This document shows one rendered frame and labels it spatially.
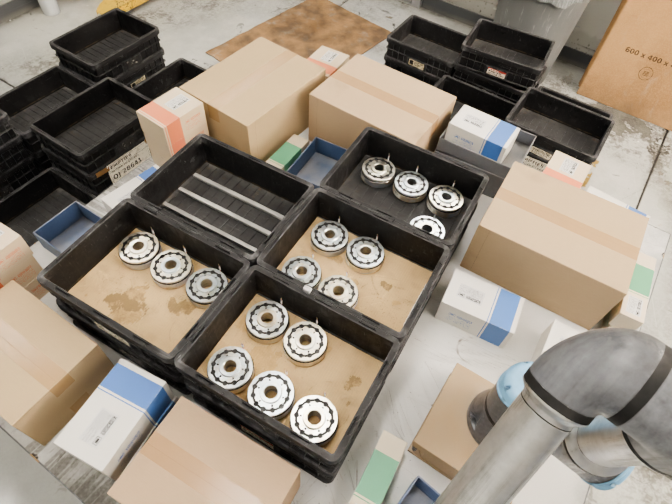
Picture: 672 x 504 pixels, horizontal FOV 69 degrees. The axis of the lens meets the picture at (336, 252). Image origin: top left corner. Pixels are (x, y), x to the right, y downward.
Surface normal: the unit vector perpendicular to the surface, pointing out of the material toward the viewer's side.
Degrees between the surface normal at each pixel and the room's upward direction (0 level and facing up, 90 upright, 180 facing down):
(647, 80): 75
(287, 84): 0
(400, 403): 0
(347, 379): 0
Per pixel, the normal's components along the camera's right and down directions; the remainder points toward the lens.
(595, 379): -0.62, -0.01
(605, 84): -0.50, 0.46
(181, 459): 0.06, -0.58
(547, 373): -0.81, -0.36
